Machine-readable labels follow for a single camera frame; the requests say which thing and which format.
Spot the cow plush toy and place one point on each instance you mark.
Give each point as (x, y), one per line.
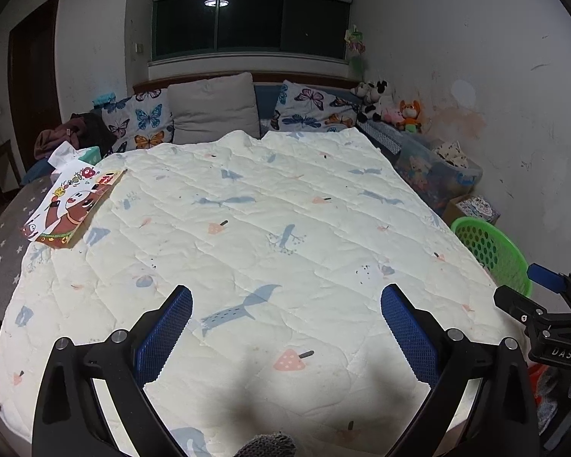
(378, 95)

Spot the orange fox plush toy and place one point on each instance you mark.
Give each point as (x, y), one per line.
(411, 114)

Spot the beige pillow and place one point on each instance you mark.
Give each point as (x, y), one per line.
(209, 109)

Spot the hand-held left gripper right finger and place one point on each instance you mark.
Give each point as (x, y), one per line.
(409, 333)

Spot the dark wooden side table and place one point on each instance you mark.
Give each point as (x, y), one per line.
(0, 162)

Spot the green pink wall ornament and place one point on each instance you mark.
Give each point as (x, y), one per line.
(355, 43)

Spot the person's left hand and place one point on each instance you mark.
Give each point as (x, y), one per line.
(266, 445)

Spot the person's right hand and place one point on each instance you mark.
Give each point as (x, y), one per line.
(559, 390)

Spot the pile of dark clothes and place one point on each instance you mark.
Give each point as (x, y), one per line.
(62, 133)

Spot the cream quilted blanket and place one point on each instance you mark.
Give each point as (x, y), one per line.
(266, 209)

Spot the butterfly print pillow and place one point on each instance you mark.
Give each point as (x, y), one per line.
(142, 119)
(309, 104)

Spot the spotted cream cloth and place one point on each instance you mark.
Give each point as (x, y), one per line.
(452, 152)

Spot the clear plastic storage bin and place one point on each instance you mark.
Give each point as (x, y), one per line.
(433, 176)

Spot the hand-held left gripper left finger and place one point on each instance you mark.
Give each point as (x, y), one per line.
(164, 331)

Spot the brown wooden headboard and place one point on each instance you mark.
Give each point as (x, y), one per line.
(304, 77)

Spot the dark wooden door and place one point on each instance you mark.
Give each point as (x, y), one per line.
(33, 81)

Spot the pink plush toy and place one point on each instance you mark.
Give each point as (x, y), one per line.
(391, 115)

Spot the green plastic basket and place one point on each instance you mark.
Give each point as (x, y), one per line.
(485, 243)

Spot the beige dog plush toy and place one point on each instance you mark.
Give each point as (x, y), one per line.
(360, 89)

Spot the teal fabric item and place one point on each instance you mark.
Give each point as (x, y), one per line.
(104, 100)

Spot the cartoon picture book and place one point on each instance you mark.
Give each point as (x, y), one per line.
(71, 209)

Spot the teal tissue box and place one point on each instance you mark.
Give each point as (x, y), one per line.
(89, 154)

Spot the dark window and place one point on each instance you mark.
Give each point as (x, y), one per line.
(266, 24)

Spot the striped fabric box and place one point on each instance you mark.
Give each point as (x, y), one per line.
(385, 138)

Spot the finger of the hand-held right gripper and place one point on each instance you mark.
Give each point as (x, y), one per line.
(514, 300)
(542, 273)

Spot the printed cardboard box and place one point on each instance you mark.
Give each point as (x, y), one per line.
(478, 207)

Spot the blue sofa bed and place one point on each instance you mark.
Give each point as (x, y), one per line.
(269, 104)

